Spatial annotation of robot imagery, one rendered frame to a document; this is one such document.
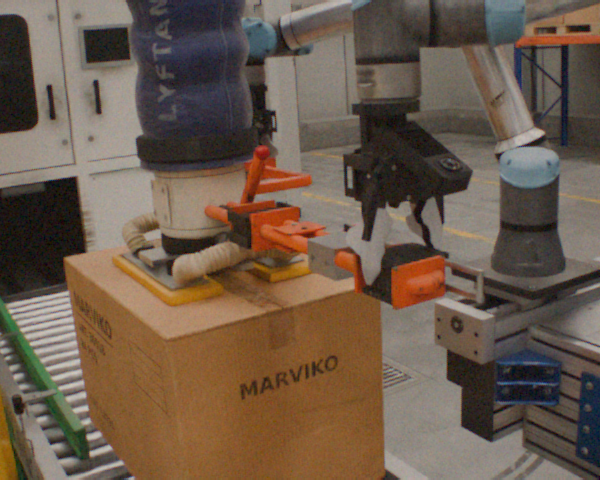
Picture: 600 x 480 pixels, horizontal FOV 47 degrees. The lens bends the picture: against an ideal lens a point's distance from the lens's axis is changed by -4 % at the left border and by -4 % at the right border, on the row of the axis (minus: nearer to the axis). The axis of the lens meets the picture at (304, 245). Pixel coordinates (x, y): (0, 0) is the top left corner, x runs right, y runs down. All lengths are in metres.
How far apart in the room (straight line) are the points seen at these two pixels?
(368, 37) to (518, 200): 0.67
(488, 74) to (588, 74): 9.68
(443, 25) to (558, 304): 0.81
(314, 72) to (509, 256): 10.22
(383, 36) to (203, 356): 0.56
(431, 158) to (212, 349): 0.50
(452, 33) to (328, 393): 0.68
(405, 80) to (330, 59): 10.91
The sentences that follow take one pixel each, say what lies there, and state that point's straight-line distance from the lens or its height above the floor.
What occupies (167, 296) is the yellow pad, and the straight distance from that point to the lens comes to 1.21.
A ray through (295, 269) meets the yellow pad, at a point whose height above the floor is 1.10.
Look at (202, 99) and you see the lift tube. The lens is 1.26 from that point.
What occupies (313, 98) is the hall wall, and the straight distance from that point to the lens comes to 11.54.
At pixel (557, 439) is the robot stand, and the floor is 0.74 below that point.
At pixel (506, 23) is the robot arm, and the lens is 0.84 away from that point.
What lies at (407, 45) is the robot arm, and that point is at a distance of 0.82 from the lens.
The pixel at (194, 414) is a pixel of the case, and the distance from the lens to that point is 1.14.
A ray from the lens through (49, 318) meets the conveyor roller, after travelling 2.99.
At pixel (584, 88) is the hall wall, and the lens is 11.25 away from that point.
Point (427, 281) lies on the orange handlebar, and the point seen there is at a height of 1.22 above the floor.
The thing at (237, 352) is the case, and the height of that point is 1.03.
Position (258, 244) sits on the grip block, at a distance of 1.11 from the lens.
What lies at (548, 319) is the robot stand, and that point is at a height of 0.95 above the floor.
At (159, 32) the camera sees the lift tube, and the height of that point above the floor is 1.53.
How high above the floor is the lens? 1.47
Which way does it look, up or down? 15 degrees down
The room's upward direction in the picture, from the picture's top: 4 degrees counter-clockwise
